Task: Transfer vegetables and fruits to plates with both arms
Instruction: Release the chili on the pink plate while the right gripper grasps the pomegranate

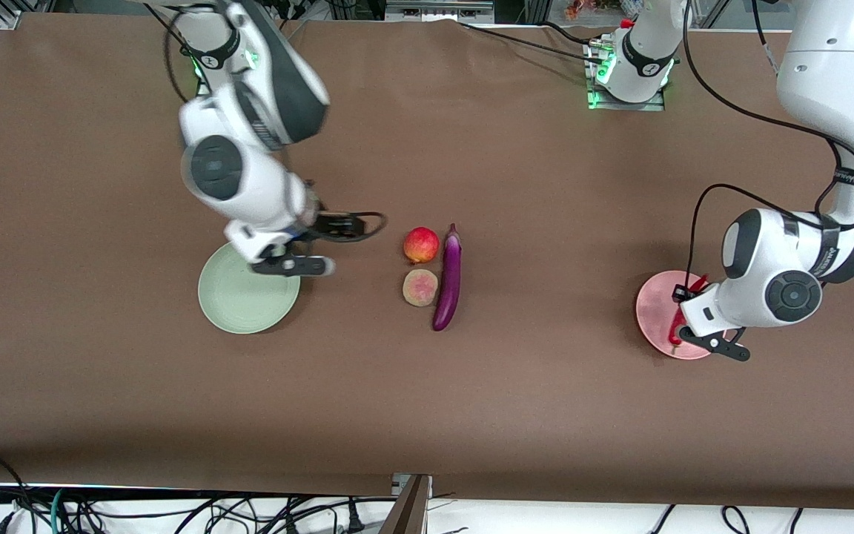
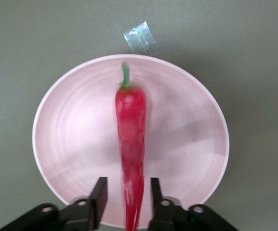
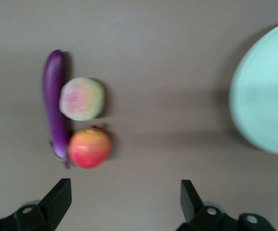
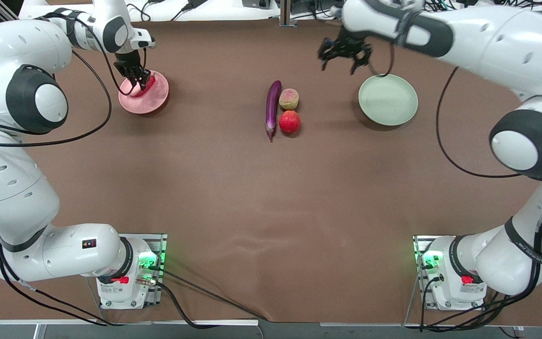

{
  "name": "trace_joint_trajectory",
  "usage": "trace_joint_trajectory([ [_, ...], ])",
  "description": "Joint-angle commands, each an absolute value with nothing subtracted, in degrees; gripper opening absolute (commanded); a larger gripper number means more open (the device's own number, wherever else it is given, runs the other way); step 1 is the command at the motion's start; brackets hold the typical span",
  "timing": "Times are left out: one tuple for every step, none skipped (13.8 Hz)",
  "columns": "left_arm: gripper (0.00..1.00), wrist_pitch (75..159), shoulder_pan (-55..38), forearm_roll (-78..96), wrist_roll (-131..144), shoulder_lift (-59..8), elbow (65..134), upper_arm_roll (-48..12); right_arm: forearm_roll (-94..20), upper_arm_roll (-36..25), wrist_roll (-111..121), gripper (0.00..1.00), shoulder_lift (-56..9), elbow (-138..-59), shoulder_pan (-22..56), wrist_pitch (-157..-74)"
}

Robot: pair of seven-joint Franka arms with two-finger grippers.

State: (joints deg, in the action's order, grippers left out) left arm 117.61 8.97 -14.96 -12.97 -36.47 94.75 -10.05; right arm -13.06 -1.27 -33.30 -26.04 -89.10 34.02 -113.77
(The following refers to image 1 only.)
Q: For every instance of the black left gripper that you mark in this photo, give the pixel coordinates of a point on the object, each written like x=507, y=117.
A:
x=683, y=294

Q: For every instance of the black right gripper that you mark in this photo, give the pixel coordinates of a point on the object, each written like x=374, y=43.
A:
x=332, y=225

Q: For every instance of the red chili pepper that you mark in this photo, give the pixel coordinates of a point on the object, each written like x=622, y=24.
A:
x=675, y=330

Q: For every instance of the red round apple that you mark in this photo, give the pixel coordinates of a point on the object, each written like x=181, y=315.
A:
x=421, y=245

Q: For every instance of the pinkish beige round fruit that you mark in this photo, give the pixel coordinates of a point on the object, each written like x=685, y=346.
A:
x=420, y=288

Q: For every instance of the purple long eggplant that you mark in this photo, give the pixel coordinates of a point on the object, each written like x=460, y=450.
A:
x=451, y=274

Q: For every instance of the pink round plate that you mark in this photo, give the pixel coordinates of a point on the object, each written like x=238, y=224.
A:
x=653, y=311

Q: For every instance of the pale green round plate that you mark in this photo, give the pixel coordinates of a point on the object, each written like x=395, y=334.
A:
x=242, y=304

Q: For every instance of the brown table cloth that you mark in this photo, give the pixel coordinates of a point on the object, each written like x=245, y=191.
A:
x=427, y=408

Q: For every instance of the black power plug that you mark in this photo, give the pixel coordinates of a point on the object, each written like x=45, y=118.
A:
x=353, y=519

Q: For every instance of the colourful background items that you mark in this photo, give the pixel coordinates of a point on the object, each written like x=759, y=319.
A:
x=583, y=7

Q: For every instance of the aluminium corner profile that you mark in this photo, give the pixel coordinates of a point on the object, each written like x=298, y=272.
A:
x=10, y=18

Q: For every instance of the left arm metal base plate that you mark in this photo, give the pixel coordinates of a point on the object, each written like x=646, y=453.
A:
x=627, y=106

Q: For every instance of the grey metal post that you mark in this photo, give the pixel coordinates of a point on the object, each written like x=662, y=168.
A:
x=408, y=512

